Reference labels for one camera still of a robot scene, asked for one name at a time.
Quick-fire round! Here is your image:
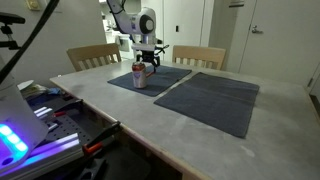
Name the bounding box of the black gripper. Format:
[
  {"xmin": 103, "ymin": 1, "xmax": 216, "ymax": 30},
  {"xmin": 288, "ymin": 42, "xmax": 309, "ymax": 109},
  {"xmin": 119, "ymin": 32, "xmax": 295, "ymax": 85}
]
[{"xmin": 135, "ymin": 50, "xmax": 162, "ymax": 69}]

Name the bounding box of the red and silver soda can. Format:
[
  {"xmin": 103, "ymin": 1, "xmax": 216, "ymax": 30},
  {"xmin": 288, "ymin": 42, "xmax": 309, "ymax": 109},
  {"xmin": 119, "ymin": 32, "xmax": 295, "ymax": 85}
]
[{"xmin": 131, "ymin": 61, "xmax": 148, "ymax": 89}]

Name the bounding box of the white kitchen stove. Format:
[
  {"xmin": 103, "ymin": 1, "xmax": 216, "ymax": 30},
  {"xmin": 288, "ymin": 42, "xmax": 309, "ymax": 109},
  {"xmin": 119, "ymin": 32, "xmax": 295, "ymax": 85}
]
[{"xmin": 112, "ymin": 32, "xmax": 136, "ymax": 62}]

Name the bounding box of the dark blue cloth mat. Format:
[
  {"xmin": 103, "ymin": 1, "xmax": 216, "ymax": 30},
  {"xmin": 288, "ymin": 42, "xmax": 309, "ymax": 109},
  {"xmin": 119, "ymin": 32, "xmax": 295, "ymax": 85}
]
[
  {"xmin": 107, "ymin": 63, "xmax": 193, "ymax": 98},
  {"xmin": 153, "ymin": 71, "xmax": 261, "ymax": 139}
]

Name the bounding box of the light wooden chair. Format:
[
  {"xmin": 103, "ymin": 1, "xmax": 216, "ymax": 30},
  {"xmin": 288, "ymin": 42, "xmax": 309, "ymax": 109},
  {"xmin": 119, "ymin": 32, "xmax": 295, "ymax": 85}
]
[
  {"xmin": 65, "ymin": 42, "xmax": 123, "ymax": 73},
  {"xmin": 171, "ymin": 44, "xmax": 227, "ymax": 71}
]

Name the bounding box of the small blue object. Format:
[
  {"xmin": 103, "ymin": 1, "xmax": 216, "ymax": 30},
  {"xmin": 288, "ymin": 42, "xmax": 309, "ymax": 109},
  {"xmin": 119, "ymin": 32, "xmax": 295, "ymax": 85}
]
[{"xmin": 46, "ymin": 87, "xmax": 63, "ymax": 96}]

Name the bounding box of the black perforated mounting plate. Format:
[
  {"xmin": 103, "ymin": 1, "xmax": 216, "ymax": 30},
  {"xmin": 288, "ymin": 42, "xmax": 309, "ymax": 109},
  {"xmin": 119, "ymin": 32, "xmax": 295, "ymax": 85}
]
[{"xmin": 42, "ymin": 114, "xmax": 94, "ymax": 148}]

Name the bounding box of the small aluminium block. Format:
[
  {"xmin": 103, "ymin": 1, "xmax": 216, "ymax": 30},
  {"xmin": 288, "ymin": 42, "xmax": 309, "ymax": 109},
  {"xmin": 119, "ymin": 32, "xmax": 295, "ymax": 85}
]
[{"xmin": 33, "ymin": 106, "xmax": 54, "ymax": 121}]

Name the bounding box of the stack of papers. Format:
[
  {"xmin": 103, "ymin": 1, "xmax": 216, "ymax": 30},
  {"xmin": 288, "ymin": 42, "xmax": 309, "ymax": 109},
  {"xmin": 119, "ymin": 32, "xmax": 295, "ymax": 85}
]
[{"xmin": 22, "ymin": 84, "xmax": 48, "ymax": 100}]

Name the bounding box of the white door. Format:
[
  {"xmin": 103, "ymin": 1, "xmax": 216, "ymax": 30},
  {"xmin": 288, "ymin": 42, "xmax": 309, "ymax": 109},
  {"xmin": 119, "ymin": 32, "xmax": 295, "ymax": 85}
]
[{"xmin": 238, "ymin": 0, "xmax": 320, "ymax": 88}]

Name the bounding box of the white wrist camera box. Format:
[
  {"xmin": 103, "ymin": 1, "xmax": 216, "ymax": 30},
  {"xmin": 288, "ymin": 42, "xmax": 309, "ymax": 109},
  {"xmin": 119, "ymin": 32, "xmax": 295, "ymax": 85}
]
[{"xmin": 131, "ymin": 43, "xmax": 156, "ymax": 53}]

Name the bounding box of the black clamp orange handle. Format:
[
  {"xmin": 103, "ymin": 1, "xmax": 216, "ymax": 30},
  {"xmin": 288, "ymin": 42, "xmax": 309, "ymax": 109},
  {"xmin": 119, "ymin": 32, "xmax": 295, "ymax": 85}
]
[
  {"xmin": 82, "ymin": 120, "xmax": 122, "ymax": 157},
  {"xmin": 52, "ymin": 98, "xmax": 84, "ymax": 118}
]

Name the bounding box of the white light switch plate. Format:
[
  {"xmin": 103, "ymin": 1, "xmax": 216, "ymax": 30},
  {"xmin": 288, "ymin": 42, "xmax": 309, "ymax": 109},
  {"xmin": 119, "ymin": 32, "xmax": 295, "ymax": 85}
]
[{"xmin": 44, "ymin": 0, "xmax": 63, "ymax": 14}]

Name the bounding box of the grey wall sign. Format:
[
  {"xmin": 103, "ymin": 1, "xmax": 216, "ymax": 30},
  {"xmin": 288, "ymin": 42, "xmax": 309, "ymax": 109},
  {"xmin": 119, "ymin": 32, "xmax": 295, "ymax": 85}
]
[{"xmin": 228, "ymin": 0, "xmax": 246, "ymax": 8}]

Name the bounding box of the silver lever door handle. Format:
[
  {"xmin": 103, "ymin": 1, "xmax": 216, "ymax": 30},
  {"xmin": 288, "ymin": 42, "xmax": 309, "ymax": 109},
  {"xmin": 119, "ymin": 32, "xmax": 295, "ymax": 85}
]
[{"xmin": 251, "ymin": 24, "xmax": 264, "ymax": 35}]

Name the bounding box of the black bracket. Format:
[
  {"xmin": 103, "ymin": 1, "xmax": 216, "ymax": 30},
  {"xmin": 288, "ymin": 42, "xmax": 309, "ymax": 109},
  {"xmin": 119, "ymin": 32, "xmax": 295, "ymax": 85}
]
[{"xmin": 76, "ymin": 157, "xmax": 108, "ymax": 180}]

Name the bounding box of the beige wall thermostat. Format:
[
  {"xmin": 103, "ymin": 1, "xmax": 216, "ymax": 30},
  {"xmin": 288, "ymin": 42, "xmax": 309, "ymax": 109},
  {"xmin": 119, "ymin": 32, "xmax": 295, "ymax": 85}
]
[{"xmin": 26, "ymin": 0, "xmax": 42, "ymax": 12}]

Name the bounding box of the aluminium extrusion rail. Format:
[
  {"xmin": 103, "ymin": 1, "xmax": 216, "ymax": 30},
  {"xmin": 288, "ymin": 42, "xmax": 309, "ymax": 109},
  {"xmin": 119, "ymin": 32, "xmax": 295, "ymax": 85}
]
[{"xmin": 0, "ymin": 132, "xmax": 84, "ymax": 180}]

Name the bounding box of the black camera on tripod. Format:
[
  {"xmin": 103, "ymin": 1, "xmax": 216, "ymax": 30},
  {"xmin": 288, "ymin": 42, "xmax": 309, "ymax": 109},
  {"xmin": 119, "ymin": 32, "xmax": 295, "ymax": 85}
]
[{"xmin": 0, "ymin": 12, "xmax": 27, "ymax": 51}]

